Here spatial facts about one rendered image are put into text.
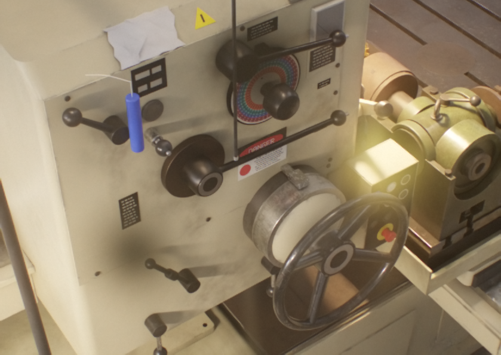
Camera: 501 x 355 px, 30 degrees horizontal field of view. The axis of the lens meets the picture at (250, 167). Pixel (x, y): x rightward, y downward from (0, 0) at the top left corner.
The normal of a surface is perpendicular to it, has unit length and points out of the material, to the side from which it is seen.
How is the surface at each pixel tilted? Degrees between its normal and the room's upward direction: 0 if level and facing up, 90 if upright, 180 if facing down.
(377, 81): 32
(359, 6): 90
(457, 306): 90
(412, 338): 90
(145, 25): 56
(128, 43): 49
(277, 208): 41
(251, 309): 0
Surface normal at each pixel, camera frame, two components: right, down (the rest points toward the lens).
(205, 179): 0.57, 0.56
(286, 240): 0.10, 0.59
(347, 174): -0.82, 0.39
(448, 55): 0.00, -0.73
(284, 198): -0.36, -0.49
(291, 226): 0.20, 0.37
